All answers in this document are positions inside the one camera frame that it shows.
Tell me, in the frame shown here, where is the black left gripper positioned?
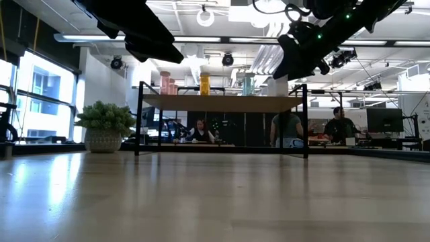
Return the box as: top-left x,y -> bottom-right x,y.
82,0 -> 185,65

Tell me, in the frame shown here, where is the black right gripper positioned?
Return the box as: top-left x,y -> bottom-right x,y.
272,19 -> 337,81

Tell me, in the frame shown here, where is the teal medicine bottle white cap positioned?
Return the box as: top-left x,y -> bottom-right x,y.
241,72 -> 256,97

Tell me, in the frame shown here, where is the orange medicine bottle white cap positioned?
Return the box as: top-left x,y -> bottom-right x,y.
200,72 -> 212,96

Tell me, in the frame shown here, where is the wooden shelf with black legs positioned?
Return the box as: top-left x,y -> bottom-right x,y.
134,80 -> 310,159

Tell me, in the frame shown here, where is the black ceiling spot lamp cluster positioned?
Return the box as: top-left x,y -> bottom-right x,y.
328,49 -> 358,70
364,80 -> 384,92

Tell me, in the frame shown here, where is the long LED light bar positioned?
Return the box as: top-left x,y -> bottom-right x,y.
53,32 -> 430,48

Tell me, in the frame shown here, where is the seated person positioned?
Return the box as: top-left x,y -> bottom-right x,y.
186,118 -> 216,145

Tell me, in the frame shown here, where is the green plant in white pot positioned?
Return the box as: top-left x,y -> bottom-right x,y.
74,99 -> 137,154

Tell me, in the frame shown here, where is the black computer monitor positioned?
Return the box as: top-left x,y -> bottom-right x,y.
365,107 -> 405,134

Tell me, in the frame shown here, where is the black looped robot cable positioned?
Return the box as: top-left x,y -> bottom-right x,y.
251,0 -> 313,24

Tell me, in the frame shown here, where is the white ring lamp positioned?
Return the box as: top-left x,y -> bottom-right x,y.
196,8 -> 216,28

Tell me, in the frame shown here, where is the large window with black frame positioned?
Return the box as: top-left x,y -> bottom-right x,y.
0,50 -> 80,144

